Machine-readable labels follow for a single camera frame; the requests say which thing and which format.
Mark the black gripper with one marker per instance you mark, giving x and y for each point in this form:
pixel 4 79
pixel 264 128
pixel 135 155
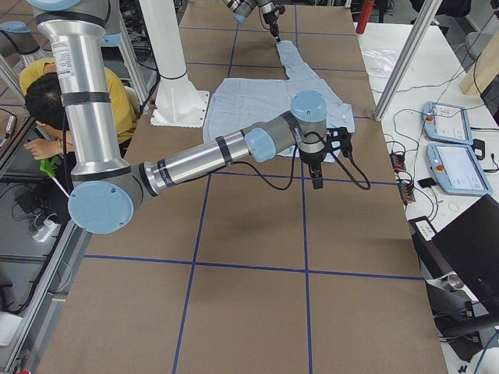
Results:
pixel 269 18
pixel 313 158

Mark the white power strip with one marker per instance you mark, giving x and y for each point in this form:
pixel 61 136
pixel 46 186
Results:
pixel 45 231

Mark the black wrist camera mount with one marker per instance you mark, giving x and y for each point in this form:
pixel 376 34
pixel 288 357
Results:
pixel 339 139

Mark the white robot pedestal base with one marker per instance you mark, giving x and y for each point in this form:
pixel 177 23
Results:
pixel 178 102

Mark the upper blue teach pendant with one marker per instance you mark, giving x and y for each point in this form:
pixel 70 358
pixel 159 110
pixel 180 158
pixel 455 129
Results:
pixel 447 123

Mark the green pink stick tool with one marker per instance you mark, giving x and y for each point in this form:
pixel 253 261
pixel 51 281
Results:
pixel 48 166

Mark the lower blue teach pendant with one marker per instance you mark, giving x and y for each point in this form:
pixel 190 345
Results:
pixel 456 170

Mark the black monitor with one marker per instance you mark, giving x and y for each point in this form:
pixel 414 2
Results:
pixel 461 266

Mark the blue teach pendant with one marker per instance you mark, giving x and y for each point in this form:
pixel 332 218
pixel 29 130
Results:
pixel 456 170
pixel 447 123

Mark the aluminium frame post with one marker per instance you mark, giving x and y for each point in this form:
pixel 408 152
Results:
pixel 413 41

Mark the red fire extinguisher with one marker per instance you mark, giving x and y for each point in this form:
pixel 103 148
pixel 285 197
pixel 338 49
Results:
pixel 364 16

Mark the orange black usb hub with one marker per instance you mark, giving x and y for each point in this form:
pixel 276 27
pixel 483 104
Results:
pixel 406 191
pixel 398 161

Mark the lower orange black usb hub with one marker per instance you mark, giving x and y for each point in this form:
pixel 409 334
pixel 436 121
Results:
pixel 406 191

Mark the person in yellow shirt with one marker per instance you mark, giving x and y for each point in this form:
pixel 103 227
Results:
pixel 75 120

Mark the light blue button-up shirt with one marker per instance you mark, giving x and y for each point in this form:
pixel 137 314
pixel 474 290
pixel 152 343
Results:
pixel 240 102

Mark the upper orange black usb hub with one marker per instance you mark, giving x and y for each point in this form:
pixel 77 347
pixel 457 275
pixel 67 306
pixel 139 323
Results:
pixel 398 161

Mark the clear plastic bag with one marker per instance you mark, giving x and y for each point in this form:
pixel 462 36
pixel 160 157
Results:
pixel 379 62

